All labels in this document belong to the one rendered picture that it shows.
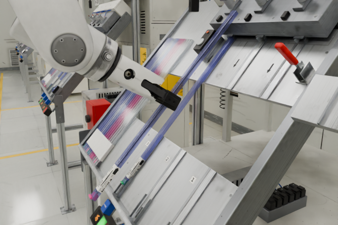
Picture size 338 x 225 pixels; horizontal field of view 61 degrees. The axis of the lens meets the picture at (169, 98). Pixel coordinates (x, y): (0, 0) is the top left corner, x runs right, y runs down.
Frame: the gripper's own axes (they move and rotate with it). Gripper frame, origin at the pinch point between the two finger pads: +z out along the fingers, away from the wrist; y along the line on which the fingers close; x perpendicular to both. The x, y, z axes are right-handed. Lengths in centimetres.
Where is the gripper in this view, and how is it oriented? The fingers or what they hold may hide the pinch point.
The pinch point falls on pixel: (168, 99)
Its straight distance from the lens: 61.4
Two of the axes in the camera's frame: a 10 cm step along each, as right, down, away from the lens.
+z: 7.3, 4.4, 5.2
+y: -4.8, -2.1, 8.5
